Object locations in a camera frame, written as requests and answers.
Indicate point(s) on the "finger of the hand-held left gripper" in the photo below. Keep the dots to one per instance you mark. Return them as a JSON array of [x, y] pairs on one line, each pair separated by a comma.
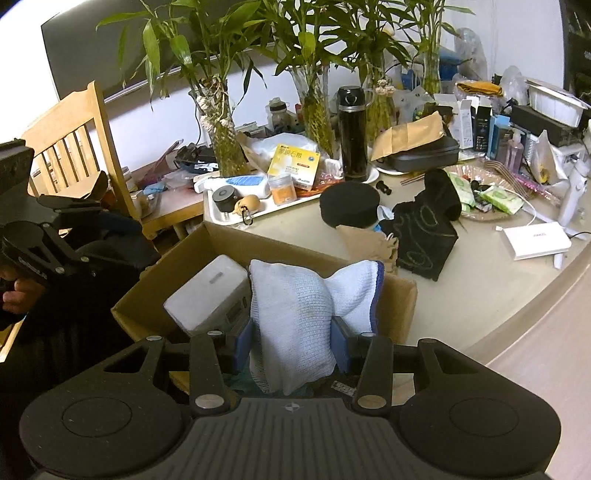
[[78, 198], [64, 258]]

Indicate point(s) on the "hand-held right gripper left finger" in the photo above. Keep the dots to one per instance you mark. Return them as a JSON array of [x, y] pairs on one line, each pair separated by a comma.
[[242, 344]]

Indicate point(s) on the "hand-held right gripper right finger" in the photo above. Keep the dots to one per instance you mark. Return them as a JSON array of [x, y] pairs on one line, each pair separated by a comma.
[[342, 346]]

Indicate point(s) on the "white blue knitted towel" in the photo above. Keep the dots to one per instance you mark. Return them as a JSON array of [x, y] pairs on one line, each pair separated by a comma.
[[295, 314]]

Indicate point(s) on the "green white tissue pack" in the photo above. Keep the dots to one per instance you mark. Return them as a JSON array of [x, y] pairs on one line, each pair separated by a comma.
[[207, 295]]

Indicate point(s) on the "brown cardboard box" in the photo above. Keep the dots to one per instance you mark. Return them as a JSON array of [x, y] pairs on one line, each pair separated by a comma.
[[152, 281]]

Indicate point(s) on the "brown paper bag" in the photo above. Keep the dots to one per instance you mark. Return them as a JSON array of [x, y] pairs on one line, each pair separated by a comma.
[[364, 244]]

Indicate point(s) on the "black cloth bag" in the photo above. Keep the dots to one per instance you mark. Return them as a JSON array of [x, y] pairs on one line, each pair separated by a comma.
[[425, 240]]

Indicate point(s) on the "black round hat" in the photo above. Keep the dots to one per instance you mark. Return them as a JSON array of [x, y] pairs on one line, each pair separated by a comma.
[[348, 203]]

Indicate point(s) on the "person's left forearm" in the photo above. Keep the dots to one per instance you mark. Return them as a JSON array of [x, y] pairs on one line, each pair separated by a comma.
[[69, 332]]

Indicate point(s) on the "person's left hand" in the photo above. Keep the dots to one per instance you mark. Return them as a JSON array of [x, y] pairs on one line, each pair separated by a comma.
[[21, 295]]

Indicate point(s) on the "wooden chair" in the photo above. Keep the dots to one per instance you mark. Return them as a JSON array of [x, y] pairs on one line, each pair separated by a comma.
[[87, 106]]

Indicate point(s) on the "wooden side table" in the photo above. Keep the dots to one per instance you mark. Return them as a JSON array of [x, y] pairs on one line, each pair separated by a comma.
[[175, 203]]

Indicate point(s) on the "black television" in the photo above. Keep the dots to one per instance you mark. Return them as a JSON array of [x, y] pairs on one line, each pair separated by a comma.
[[69, 55]]

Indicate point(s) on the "white plastic tray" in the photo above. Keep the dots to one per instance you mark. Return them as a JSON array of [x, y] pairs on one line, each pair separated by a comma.
[[286, 210]]

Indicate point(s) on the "grey round speaker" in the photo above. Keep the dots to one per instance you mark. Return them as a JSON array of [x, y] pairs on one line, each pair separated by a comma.
[[225, 198]]

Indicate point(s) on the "white blue lotion bottle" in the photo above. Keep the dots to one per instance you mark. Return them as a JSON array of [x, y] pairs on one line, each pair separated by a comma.
[[244, 187]]

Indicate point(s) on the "orange jar white lid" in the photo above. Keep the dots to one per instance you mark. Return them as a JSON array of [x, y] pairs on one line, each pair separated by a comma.
[[282, 191]]

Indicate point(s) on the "glass vase with bamboo stalks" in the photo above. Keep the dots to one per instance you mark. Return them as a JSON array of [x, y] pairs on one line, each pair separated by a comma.
[[316, 120], [383, 113], [432, 78], [226, 143]]

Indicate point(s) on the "red snack packet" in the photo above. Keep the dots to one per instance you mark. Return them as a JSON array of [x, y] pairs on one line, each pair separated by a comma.
[[325, 183]]

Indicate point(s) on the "small black clip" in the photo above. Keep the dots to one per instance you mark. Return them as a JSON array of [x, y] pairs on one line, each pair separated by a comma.
[[382, 187]]

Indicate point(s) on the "clear cotton swab box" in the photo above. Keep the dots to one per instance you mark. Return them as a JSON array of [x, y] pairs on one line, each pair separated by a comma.
[[333, 167]]

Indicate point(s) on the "pair of chopsticks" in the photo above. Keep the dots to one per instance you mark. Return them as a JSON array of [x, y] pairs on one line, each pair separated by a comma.
[[413, 179]]

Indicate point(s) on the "white plate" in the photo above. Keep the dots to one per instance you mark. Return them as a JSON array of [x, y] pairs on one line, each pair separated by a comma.
[[392, 170]]

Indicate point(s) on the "yellow medicine box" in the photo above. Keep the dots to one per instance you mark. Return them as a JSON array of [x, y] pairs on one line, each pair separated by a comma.
[[295, 166]]

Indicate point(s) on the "green wet wipes pack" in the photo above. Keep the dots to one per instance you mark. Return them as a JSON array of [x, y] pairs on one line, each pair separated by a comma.
[[461, 189], [501, 199]]

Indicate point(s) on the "white plastic bag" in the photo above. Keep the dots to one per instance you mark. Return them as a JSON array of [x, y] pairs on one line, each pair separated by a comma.
[[281, 143]]

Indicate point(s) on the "black zip case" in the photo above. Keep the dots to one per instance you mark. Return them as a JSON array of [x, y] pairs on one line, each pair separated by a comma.
[[425, 157]]

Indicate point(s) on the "black thermos bottle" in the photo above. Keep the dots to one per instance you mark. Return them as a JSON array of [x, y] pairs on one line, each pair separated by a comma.
[[353, 138]]

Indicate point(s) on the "white router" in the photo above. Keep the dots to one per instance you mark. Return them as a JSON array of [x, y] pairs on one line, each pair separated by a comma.
[[535, 240]]

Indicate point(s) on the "brown paper envelope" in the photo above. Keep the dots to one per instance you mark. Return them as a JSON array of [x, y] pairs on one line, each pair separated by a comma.
[[411, 134]]

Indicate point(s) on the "white tall carton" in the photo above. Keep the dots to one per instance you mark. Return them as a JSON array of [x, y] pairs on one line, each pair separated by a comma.
[[464, 122]]

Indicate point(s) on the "black carton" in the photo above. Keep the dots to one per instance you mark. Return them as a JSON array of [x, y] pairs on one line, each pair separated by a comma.
[[482, 129]]

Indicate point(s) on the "pink pump bottle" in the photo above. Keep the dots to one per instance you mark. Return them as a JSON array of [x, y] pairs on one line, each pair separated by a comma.
[[516, 154]]

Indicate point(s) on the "blue carton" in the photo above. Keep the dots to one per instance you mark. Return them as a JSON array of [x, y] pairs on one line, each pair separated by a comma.
[[498, 136]]

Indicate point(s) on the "white handheld fan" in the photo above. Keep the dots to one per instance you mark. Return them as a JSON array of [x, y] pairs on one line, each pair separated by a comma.
[[572, 194]]

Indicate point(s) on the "white crumpled bag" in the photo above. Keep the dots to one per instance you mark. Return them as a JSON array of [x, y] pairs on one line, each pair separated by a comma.
[[547, 157]]

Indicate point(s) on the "yellow folded cloth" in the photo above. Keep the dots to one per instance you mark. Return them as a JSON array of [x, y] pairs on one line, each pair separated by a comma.
[[478, 87]]

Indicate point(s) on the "black flat box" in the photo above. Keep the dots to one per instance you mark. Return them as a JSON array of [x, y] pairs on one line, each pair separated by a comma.
[[540, 122]]

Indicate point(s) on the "clear plastic bag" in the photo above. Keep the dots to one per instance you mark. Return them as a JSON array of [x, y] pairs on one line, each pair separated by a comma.
[[515, 85]]

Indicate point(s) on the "white food container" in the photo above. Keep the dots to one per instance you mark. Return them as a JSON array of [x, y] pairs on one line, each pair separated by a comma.
[[558, 104]]

